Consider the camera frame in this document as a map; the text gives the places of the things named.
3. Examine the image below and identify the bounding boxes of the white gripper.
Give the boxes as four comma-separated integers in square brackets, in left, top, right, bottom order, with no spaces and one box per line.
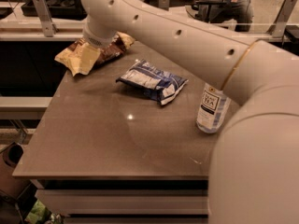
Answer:
[75,23,116,73]

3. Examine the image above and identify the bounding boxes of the brown chip bag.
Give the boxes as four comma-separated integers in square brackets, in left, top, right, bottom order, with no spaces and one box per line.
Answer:
[55,32,135,77]

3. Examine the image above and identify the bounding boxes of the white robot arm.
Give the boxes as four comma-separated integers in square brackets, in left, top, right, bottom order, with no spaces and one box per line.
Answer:
[81,0,299,224]

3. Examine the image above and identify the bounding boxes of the blue white chip bag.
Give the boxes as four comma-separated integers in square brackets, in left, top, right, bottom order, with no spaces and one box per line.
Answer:
[116,60,188,105]

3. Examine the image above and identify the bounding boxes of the green bag on floor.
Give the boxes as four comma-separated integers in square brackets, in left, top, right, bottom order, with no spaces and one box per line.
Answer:
[25,201,64,224]

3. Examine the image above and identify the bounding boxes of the black equipment case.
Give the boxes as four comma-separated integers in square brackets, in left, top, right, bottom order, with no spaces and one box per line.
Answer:
[21,0,88,21]

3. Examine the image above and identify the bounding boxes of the brown bin with hole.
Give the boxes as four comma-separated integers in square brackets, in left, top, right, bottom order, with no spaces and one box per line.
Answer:
[0,143,30,199]

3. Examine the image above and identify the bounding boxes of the clear tea bottle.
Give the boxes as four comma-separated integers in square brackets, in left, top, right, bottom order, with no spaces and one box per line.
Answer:
[196,83,231,133]

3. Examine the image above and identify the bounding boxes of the seated person in jeans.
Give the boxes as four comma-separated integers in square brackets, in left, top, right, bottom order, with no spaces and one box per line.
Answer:
[192,0,253,32]

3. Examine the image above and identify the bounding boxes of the left metal railing post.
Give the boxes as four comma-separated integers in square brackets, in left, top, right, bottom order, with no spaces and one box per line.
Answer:
[32,0,56,37]

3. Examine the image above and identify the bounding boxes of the metal railing post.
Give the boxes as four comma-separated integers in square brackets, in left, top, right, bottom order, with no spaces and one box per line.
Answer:
[32,0,56,37]
[158,0,170,10]
[267,0,298,38]

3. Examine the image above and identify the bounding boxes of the middle metal railing post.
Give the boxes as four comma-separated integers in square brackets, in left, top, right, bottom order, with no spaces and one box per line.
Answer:
[158,0,170,10]

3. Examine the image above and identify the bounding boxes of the right metal railing post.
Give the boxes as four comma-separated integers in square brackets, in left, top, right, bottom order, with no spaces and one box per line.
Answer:
[267,0,298,38]

